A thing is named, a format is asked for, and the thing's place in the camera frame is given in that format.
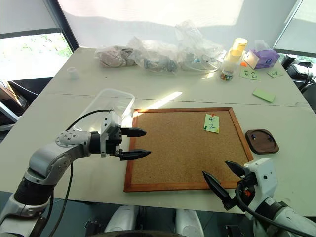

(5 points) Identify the small white cup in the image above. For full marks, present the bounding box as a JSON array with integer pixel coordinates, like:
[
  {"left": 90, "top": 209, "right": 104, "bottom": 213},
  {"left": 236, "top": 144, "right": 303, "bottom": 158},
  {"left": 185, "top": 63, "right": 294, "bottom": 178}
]
[{"left": 67, "top": 66, "right": 80, "bottom": 80}]

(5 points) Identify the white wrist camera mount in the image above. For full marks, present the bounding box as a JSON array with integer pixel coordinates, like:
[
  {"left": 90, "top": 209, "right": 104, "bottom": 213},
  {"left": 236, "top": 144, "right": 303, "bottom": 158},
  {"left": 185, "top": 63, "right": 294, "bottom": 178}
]
[
  {"left": 242, "top": 158, "right": 278, "bottom": 211},
  {"left": 100, "top": 111, "right": 123, "bottom": 158}
]

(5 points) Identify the plastic bag with dark contents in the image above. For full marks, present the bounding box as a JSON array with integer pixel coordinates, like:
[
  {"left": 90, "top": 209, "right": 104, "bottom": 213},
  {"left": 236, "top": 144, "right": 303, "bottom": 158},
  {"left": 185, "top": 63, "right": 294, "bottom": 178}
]
[{"left": 127, "top": 36, "right": 179, "bottom": 75}]

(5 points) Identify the dark chair with grey bar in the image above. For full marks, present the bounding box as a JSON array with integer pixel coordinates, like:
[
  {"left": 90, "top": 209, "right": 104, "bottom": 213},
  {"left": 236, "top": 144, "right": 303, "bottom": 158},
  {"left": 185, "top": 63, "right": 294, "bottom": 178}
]
[{"left": 0, "top": 77, "right": 54, "bottom": 132}]

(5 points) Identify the clear plastic container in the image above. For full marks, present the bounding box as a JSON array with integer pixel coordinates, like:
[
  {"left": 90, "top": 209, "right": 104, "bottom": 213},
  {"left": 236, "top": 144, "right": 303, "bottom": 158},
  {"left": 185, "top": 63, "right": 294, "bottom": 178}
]
[{"left": 73, "top": 88, "right": 136, "bottom": 139}]

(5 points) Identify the plastic bag with pink contents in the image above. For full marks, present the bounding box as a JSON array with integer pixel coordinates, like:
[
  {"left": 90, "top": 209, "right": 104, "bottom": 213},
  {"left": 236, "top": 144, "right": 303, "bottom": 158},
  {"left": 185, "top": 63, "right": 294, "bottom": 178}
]
[{"left": 94, "top": 44, "right": 139, "bottom": 68}]

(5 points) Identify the wood framed cork board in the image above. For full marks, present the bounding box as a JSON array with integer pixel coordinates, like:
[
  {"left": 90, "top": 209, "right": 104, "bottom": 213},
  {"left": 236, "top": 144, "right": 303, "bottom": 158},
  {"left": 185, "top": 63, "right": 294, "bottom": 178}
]
[{"left": 123, "top": 106, "right": 255, "bottom": 193}]

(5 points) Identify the green note with numbers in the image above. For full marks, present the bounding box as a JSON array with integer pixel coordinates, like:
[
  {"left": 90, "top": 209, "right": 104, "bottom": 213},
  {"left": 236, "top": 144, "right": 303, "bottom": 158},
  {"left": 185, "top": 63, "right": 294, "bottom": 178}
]
[{"left": 203, "top": 113, "right": 220, "bottom": 134}]

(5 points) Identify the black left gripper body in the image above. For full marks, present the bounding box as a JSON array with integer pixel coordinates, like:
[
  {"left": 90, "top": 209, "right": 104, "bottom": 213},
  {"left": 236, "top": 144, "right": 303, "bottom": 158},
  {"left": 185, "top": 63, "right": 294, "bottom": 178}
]
[{"left": 105, "top": 127, "right": 124, "bottom": 157}]

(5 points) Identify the clear jar of push pins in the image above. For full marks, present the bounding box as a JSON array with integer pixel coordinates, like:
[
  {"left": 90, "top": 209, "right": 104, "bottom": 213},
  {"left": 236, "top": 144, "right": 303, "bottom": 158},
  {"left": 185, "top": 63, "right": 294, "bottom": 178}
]
[{"left": 219, "top": 60, "right": 238, "bottom": 82}]

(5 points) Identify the purple tissue box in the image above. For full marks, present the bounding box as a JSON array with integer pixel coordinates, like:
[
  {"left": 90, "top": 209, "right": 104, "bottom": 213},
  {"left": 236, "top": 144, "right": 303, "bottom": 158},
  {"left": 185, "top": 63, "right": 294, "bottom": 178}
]
[{"left": 242, "top": 39, "right": 281, "bottom": 70}]

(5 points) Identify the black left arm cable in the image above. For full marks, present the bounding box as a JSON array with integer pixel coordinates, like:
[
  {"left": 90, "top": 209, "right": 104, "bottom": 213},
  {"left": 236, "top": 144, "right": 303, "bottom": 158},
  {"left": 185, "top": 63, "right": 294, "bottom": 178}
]
[{"left": 46, "top": 109, "right": 115, "bottom": 237}]

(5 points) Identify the short yellow cup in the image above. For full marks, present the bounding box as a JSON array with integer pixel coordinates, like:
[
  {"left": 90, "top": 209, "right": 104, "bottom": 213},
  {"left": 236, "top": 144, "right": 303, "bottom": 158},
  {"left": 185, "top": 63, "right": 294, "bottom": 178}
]
[{"left": 226, "top": 49, "right": 243, "bottom": 65}]

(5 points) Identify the black office chair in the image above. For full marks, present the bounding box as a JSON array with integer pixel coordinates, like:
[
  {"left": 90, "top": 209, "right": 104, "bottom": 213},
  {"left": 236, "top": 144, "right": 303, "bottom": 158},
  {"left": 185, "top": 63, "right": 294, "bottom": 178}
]
[{"left": 279, "top": 53, "right": 316, "bottom": 113}]

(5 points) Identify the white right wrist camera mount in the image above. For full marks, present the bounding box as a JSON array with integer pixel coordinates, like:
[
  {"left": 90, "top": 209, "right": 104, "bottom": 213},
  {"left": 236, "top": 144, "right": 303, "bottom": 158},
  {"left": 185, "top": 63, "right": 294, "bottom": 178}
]
[{"left": 242, "top": 158, "right": 278, "bottom": 211}]

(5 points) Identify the blank green sticky pad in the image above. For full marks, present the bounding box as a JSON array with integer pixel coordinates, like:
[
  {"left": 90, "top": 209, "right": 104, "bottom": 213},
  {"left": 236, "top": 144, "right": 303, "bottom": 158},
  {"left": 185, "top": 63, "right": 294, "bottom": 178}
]
[{"left": 252, "top": 88, "right": 277, "bottom": 103}]

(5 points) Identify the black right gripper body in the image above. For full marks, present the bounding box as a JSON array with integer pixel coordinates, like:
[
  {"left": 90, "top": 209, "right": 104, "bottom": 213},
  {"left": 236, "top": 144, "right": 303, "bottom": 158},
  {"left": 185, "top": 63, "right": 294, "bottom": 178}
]
[{"left": 236, "top": 171, "right": 259, "bottom": 199}]

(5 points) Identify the tall yellow cup stack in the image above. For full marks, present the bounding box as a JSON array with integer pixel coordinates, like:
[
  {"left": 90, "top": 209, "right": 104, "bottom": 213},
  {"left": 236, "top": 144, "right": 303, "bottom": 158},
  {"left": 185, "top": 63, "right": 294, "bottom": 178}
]
[{"left": 231, "top": 37, "right": 248, "bottom": 57}]

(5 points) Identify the dark wooden tray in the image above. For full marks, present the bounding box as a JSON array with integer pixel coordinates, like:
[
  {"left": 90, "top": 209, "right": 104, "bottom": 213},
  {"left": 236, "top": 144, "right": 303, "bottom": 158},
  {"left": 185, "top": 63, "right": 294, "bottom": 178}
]
[{"left": 244, "top": 128, "right": 280, "bottom": 156}]

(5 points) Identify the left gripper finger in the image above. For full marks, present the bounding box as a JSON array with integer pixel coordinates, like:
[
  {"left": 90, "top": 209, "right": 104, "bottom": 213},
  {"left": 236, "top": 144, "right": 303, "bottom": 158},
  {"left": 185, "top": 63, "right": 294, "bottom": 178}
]
[
  {"left": 118, "top": 149, "right": 152, "bottom": 162},
  {"left": 120, "top": 127, "right": 147, "bottom": 139}
]

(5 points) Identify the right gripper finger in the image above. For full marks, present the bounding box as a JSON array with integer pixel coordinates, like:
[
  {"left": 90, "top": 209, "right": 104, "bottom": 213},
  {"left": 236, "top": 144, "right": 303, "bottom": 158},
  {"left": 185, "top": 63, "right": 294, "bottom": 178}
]
[
  {"left": 202, "top": 170, "right": 238, "bottom": 211},
  {"left": 225, "top": 160, "right": 246, "bottom": 179}
]

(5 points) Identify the white rounded robot shell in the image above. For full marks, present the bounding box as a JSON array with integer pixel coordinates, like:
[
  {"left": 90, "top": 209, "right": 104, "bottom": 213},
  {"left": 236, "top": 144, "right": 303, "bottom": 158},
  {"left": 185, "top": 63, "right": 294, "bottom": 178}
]
[
  {"left": 175, "top": 208, "right": 205, "bottom": 237},
  {"left": 104, "top": 205, "right": 139, "bottom": 234}
]

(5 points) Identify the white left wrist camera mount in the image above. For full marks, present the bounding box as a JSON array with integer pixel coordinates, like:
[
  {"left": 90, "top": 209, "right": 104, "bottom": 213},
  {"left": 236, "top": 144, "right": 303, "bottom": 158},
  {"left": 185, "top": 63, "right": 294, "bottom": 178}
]
[{"left": 100, "top": 111, "right": 123, "bottom": 158}]

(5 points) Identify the black window frame post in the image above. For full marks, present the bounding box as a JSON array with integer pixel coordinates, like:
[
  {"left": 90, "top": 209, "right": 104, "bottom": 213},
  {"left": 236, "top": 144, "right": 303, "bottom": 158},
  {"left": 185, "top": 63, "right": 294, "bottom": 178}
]
[{"left": 55, "top": 0, "right": 80, "bottom": 52}]

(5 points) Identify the plastic bag with white cable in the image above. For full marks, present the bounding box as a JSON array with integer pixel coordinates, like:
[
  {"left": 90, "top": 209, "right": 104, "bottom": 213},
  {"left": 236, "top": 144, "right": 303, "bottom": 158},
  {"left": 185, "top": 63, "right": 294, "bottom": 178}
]
[{"left": 174, "top": 20, "right": 228, "bottom": 80}]

